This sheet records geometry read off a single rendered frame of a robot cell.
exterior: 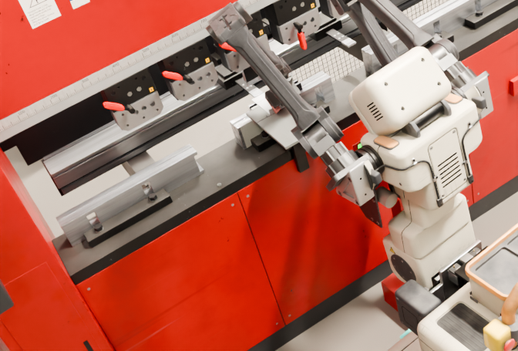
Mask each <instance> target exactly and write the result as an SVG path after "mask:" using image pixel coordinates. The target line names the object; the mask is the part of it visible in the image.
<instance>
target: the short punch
mask: <svg viewBox="0 0 518 351"><path fill-rule="evenodd" d="M241 72H242V75H243V78H244V81H245V82H246V84H247V86H250V85H252V84H254V83H256V82H257V81H259V80H261V78H260V77H259V75H258V74H256V72H255V71H254V70H253V69H252V68H251V66H249V67H248V68H246V69H244V70H242V71H241Z"/></svg>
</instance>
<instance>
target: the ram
mask: <svg viewBox="0 0 518 351"><path fill-rule="evenodd" d="M54 1H55V3H56V5H57V7H58V9H59V12H60V14H61V15H60V16H59V17H57V18H55V19H53V20H51V21H49V22H47V23H44V24H42V25H40V26H38V27H36V28H34V29H32V27H31V25H30V23H29V21H28V19H27V17H26V15H25V13H24V11H23V9H22V7H21V5H20V3H19V0H0V120H3V119H5V118H6V117H8V116H11V115H12V114H14V113H17V112H18V111H20V110H23V109H25V108H26V107H28V106H31V105H32V104H34V103H37V102H38V101H40V100H43V99H45V98H46V97H48V96H51V95H52V94H54V93H57V92H58V91H60V90H62V89H65V88H66V87H67V86H70V85H72V84H73V83H76V82H78V81H80V80H81V79H84V78H86V77H87V76H90V75H92V74H93V73H96V72H98V71H100V70H101V69H104V68H106V67H107V66H110V65H112V64H113V63H115V62H118V61H120V60H121V59H124V58H126V57H127V56H130V55H132V54H134V53H135V52H138V51H140V50H141V49H144V48H146V47H147V46H150V45H152V44H154V43H155V42H158V41H160V40H161V39H164V38H166V37H167V36H169V35H172V34H174V33H175V32H178V31H180V30H181V29H184V28H186V27H187V26H189V25H192V24H194V23H195V22H198V21H199V20H201V19H203V18H205V17H207V16H209V15H211V14H213V13H215V12H217V11H219V10H221V9H222V8H224V7H225V6H226V5H228V4H229V3H230V2H231V3H232V4H233V3H235V2H236V1H239V0H90V2H88V3H86V4H84V5H81V6H79V7H78V8H75V9H73V7H72V4H71V2H70V0H54ZM276 1H277V0H260V1H258V2H255V3H254V4H252V5H249V6H248V7H246V8H245V9H246V10H247V12H248V13H249V14H252V13H254V12H256V11H258V10H260V9H262V8H264V7H266V6H268V5H270V4H272V3H274V2H276ZM209 35H210V34H209V32H208V31H207V30H206V28H205V29H202V30H200V31H199V32H196V33H194V34H193V35H190V36H188V37H186V38H185V39H182V40H180V41H179V42H177V43H175V44H173V45H171V46H169V47H167V48H165V49H163V50H161V51H159V52H157V53H155V54H153V55H151V56H149V57H147V58H145V59H143V60H141V61H139V62H137V63H135V64H133V65H131V66H129V67H127V68H125V69H124V70H122V71H120V72H118V73H116V74H114V75H112V76H110V77H108V78H106V79H104V80H102V81H100V82H98V83H96V84H94V85H92V86H90V87H88V88H86V89H84V90H82V91H80V92H78V93H76V94H74V95H72V96H70V97H69V98H67V99H65V100H63V101H61V102H59V103H57V104H55V105H53V106H51V107H49V108H47V109H45V110H43V111H41V112H39V113H37V114H35V115H33V116H31V117H29V118H27V119H25V120H23V121H21V122H19V123H17V124H16V125H14V126H12V127H9V128H8V129H6V130H3V131H2V132H0V142H2V141H3V140H6V139H8V138H9V137H12V136H14V135H16V134H17V133H20V132H22V131H23V130H26V129H28V128H29V127H31V126H33V125H35V124H37V123H39V122H41V121H43V120H45V119H47V118H49V117H51V116H53V115H55V114H57V113H59V112H61V111H63V110H64V109H66V108H68V107H70V106H72V105H74V104H76V103H78V102H80V101H82V100H84V99H86V98H88V97H90V96H92V95H94V94H96V93H98V92H99V91H101V90H103V89H105V88H107V87H109V86H111V85H113V84H115V83H118V82H119V81H121V80H123V79H125V78H127V77H129V76H131V75H133V74H134V73H137V72H139V71H140V70H142V69H145V68H146V67H148V66H151V65H153V64H154V63H156V62H159V61H160V60H162V59H165V58H166V57H168V56H170V55H172V54H174V53H175V52H178V51H180V50H181V49H184V48H186V47H188V46H190V45H192V44H194V43H195V42H198V41H200V40H201V39H204V38H205V37H207V36H209Z"/></svg>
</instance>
